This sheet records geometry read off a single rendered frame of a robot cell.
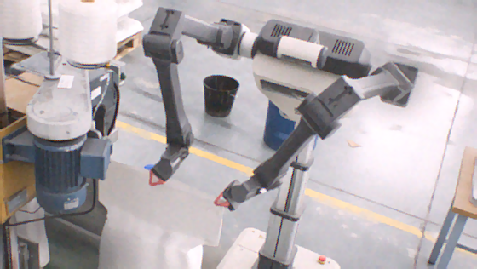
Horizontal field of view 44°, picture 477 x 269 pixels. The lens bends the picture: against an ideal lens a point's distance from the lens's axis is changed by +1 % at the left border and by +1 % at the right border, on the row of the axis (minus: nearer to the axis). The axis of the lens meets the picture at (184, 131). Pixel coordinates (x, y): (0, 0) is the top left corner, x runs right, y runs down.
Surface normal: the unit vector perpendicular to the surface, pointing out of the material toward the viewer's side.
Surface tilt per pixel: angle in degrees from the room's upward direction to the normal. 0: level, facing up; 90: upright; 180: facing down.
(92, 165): 90
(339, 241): 0
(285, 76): 40
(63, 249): 0
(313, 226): 0
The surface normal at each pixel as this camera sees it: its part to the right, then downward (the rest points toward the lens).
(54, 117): 0.09, -0.86
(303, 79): -0.23, -0.39
